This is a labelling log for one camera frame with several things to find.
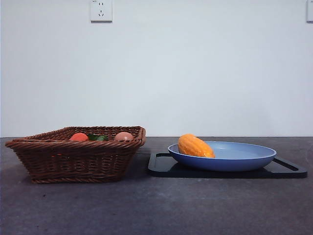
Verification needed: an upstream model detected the orange corn cob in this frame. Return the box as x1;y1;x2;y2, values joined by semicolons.
177;133;216;159

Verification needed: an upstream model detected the blue round plate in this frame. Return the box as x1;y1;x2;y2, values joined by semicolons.
167;141;278;172

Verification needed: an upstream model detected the brown wicker basket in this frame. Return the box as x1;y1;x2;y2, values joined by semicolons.
4;126;147;185

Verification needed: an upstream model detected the pinkish round onion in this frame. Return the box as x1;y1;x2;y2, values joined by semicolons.
114;132;135;142

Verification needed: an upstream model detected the black rectangular tray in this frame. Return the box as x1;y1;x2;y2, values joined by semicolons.
147;152;308;179

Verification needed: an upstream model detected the green leafy vegetable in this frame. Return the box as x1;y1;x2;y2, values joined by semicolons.
87;133;109;141

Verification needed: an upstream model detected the red-orange tomato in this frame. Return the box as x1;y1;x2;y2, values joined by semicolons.
69;132;89;141

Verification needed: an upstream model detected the white wall socket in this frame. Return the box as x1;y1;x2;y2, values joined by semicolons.
306;0;313;24
90;0;113;24

